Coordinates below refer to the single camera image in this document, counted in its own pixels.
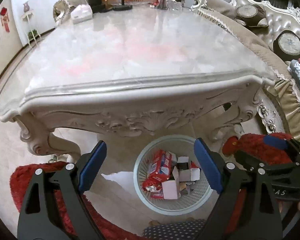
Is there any black dotted box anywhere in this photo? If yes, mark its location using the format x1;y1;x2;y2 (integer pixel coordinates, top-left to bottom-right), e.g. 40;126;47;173
177;156;190;172

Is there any pink cardboard box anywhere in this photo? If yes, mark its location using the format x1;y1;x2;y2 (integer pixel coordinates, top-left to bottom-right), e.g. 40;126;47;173
162;166;181;200

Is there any red blue glove box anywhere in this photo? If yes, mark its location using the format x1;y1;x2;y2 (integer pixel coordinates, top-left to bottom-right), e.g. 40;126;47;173
148;150;177;183

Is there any red snack bag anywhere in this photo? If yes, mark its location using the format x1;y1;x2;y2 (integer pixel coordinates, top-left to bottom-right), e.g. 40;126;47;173
142;178;164;199

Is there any white mesh trash basket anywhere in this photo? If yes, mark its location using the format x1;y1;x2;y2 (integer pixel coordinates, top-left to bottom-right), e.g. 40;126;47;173
133;135;213;216

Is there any red fuzzy right sleeve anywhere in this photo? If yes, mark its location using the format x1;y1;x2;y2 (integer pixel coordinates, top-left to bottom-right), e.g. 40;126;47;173
222;133;292;234

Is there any red fuzzy sleeve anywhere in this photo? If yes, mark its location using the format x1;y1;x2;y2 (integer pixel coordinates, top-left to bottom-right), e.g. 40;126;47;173
222;133;292;234
9;161;146;240

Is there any red fuzzy left sleeve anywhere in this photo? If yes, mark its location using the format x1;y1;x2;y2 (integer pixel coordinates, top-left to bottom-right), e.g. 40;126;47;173
9;161;146;240

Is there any small black cube box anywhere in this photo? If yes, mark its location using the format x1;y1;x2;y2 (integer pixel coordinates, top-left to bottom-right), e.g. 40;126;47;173
179;168;200;182

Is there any polka dot slipper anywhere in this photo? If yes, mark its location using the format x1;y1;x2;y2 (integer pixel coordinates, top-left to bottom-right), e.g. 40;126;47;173
142;219;206;240

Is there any beige fringed sofa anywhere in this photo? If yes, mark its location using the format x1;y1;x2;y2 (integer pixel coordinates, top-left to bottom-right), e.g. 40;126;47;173
191;0;300;141

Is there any round cushion on sofa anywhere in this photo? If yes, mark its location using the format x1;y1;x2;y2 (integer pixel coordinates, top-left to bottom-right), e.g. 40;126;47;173
235;4;269;28

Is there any ornate cream coffee table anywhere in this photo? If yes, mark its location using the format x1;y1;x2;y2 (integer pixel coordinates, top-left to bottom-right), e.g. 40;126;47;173
0;7;276;160

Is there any white side table vase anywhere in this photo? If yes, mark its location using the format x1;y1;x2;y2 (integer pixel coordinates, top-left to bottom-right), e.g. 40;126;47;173
20;1;41;48

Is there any pink tissue pack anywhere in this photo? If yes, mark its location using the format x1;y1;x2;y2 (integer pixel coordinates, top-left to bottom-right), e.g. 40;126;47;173
70;4;93;24

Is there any red chinese knot decoration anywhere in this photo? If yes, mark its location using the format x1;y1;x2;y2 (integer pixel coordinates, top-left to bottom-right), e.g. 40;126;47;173
0;7;10;33

